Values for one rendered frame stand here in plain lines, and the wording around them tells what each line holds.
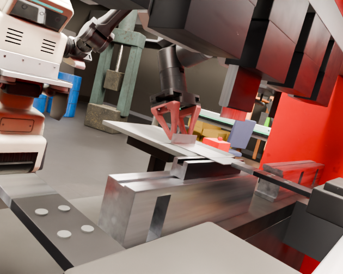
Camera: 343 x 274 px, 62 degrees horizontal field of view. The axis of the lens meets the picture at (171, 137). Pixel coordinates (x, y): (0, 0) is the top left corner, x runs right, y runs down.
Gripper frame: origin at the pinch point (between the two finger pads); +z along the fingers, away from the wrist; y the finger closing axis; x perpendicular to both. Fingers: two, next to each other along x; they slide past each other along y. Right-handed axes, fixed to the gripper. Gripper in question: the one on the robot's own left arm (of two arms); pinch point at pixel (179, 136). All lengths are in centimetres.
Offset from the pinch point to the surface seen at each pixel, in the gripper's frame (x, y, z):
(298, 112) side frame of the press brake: -1, 86, -15
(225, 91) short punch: -14.4, -3.6, -5.3
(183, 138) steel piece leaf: -0.9, 0.0, 0.7
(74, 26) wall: 711, 433, -518
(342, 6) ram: -31, 33, -29
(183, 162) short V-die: -7.9, -10.1, 6.6
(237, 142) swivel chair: 159, 340, -39
